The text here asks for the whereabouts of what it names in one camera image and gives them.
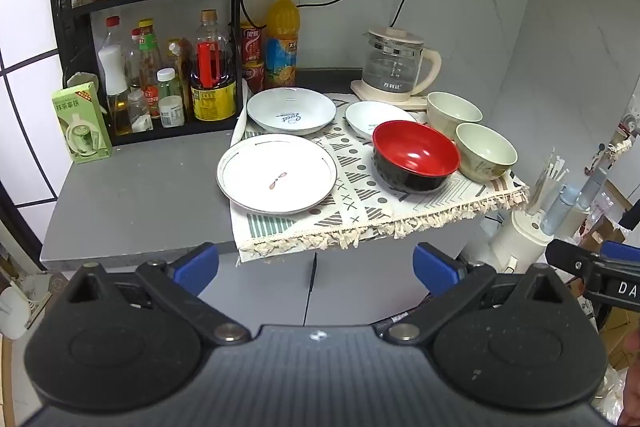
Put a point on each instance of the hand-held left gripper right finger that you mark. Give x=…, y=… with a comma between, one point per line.
x=434, y=267

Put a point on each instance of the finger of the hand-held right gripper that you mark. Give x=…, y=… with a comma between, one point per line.
x=622, y=251
x=575, y=262

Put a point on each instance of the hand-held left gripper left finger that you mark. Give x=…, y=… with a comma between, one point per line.
x=197, y=264

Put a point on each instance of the red and black bowl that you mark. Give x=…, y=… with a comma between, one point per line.
x=415, y=154

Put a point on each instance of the large white plate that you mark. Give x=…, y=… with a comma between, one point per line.
x=276, y=172

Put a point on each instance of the cream ceramic bowl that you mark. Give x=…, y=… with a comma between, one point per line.
x=485, y=154
x=452, y=112

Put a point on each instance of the small white printed plate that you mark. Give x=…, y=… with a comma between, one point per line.
x=372, y=117

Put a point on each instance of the white deep plate blue rim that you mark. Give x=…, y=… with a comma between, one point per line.
x=291, y=109

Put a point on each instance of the grey-blue spray bottle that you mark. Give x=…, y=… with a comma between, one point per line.
x=560, y=207
x=592, y=187

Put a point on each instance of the white cylindrical holder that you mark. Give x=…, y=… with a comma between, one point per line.
x=517, y=242

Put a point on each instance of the bundle of white sticks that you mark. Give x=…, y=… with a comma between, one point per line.
x=547, y=174

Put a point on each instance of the patterned fringed table cloth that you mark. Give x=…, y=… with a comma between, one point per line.
x=360, y=204

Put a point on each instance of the small clear seasoning jar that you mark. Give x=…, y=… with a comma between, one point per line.
x=138, y=109

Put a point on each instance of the white-capped seasoning jar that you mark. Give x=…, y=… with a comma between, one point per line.
x=170, y=99

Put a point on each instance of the green drink carton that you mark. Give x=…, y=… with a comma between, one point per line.
x=82, y=127

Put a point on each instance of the cream kettle base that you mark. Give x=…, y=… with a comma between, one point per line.
x=367, y=91

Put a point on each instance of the white plastic object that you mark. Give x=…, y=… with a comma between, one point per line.
x=12, y=309

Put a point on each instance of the red soda can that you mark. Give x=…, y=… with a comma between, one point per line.
x=254, y=77
x=251, y=43

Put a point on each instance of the chili sauce bottle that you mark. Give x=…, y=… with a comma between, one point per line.
x=149, y=62

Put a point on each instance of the glass electric kettle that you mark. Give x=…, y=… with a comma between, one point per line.
x=395, y=62

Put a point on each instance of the small red-capped clear bottle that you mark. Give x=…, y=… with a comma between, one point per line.
x=134, y=57

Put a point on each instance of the orange juice bottle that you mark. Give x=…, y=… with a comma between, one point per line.
x=281, y=47

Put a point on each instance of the black metal shelf rack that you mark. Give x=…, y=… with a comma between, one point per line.
x=235, y=17

